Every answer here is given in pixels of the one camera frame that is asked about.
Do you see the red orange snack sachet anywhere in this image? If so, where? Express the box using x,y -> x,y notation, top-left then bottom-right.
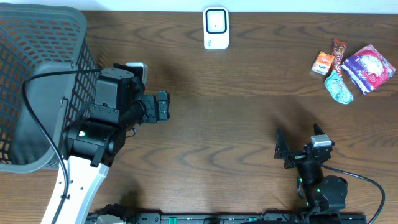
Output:
331,39 -> 347,78

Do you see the purple noodle packet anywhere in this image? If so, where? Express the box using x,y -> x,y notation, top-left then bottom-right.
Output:
341,44 -> 396,95

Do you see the grey plastic mesh basket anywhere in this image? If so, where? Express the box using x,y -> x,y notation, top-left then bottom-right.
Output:
1,3 -> 98,174

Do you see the small orange snack packet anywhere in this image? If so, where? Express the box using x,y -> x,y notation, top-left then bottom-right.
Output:
311,51 -> 335,75

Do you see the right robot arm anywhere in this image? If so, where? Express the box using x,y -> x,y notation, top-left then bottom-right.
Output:
274,124 -> 348,223

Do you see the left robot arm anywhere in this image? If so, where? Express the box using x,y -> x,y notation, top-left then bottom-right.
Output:
42,62 -> 170,223

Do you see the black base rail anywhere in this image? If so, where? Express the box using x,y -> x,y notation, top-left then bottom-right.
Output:
85,212 -> 368,224

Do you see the mint green wipes packet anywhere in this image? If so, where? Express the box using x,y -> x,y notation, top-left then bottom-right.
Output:
324,70 -> 354,105

